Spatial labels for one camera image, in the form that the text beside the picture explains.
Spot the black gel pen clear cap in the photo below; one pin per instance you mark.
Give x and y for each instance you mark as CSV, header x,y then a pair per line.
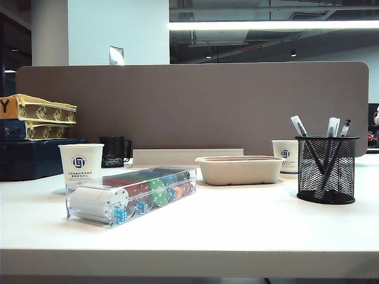
x,y
345,127
332,127
298,125

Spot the black mesh pen holder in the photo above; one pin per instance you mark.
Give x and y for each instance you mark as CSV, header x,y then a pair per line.
x,y
325,177

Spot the brown desk divider panel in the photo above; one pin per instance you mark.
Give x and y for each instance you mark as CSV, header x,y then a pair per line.
x,y
192,112

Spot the beige pulp tray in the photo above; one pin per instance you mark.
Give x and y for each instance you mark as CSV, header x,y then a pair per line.
x,y
240,173

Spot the green poker chips stack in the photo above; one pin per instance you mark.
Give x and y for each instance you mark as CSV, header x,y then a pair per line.
x,y
159,193

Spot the red poker chips stack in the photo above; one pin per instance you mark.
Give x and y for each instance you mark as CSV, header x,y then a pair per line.
x,y
131,187

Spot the black mug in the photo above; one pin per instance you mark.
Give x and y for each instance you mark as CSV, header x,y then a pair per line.
x,y
112,152

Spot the blue die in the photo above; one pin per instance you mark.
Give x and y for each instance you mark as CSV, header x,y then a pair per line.
x,y
142,208
120,215

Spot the white paper cup blue logo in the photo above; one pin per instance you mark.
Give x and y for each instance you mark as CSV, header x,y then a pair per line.
x,y
285,161
80,162

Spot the clear plastic poker chip case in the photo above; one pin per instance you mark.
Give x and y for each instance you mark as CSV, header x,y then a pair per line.
x,y
89,190

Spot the white poker chips stack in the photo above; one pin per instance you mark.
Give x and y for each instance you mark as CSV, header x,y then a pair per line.
x,y
94,201

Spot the red ceiling sign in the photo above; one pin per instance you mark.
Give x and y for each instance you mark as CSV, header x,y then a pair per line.
x,y
252,48

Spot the ceiling light strip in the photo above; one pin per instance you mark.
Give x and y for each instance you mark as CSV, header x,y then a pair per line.
x,y
266,25

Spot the blue yellow game box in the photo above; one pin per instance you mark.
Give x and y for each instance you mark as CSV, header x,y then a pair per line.
x,y
41,132

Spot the yellow orange game box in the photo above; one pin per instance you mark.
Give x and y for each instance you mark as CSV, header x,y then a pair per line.
x,y
35,112

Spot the navy blue box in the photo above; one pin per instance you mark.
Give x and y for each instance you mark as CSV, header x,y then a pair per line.
x,y
29,159

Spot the black monitor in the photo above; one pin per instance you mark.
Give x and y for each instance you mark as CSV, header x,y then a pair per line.
x,y
372,124

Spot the seated person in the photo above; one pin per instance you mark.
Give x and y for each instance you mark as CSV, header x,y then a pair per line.
x,y
376,116

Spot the small wall sign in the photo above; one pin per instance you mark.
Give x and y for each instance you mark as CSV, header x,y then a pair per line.
x,y
116,55

